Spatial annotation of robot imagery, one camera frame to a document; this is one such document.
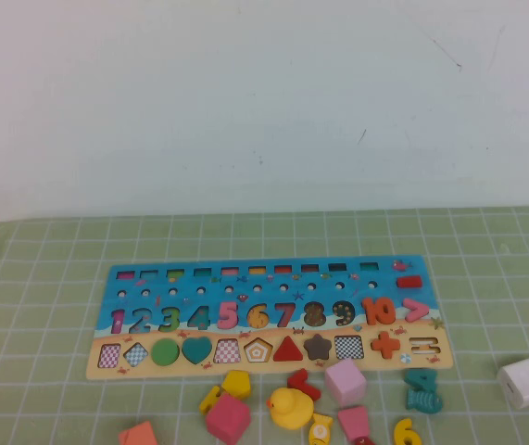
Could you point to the red rectangle piece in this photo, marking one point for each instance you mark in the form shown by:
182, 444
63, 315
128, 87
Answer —
408, 282

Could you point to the green checkered tablecloth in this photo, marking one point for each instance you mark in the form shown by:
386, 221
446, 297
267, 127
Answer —
37, 278

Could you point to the magenta square block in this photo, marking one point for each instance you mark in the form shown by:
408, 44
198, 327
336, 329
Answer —
228, 419

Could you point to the brown star piece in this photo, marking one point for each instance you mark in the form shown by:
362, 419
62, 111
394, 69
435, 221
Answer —
318, 347

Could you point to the green circle piece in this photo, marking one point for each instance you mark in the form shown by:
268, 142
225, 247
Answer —
165, 352

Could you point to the yellow rubber duck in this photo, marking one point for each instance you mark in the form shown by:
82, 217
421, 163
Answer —
294, 410

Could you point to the pink number five piece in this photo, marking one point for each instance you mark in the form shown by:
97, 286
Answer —
232, 321

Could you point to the yellow number six piece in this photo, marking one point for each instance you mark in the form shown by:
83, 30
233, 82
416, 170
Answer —
400, 435

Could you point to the pink trapezoid block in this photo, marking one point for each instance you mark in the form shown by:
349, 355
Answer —
353, 423

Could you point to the pink greater-than sign piece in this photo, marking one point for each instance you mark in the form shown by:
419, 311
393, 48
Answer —
423, 310

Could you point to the small yellow wooden piece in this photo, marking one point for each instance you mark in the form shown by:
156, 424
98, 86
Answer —
208, 402

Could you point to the red number seven piece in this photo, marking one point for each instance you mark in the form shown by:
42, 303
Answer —
302, 380

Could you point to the orange wooden block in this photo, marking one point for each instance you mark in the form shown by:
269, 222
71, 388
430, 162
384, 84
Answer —
138, 436

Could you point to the teal wooden fish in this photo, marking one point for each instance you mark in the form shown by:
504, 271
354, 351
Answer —
424, 402

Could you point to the teal heart piece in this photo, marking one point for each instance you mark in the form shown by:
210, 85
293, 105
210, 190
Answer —
197, 350

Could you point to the red triangle piece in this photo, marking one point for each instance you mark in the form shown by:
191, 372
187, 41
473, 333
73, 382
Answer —
288, 353

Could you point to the orange number ten piece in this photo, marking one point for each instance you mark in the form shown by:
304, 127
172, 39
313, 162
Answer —
369, 310

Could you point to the orange plus sign piece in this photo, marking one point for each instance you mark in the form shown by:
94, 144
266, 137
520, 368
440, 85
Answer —
385, 345

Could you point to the white cube block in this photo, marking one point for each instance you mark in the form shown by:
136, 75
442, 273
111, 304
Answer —
528, 381

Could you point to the teal number four piece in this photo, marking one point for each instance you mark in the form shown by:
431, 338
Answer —
424, 382

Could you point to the yellow pentagon block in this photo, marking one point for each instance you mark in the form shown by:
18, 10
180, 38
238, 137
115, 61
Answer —
237, 384

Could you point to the red wooden fish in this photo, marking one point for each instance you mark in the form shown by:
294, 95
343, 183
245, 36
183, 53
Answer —
364, 441

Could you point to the yellow wooden fish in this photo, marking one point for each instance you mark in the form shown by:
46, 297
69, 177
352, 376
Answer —
320, 431

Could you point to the wooden number shape puzzle board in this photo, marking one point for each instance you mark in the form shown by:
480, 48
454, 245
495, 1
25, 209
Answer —
292, 296

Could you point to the green number three piece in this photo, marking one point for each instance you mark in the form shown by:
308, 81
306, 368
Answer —
174, 324

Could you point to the light pink square block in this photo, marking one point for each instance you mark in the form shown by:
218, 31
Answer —
345, 382

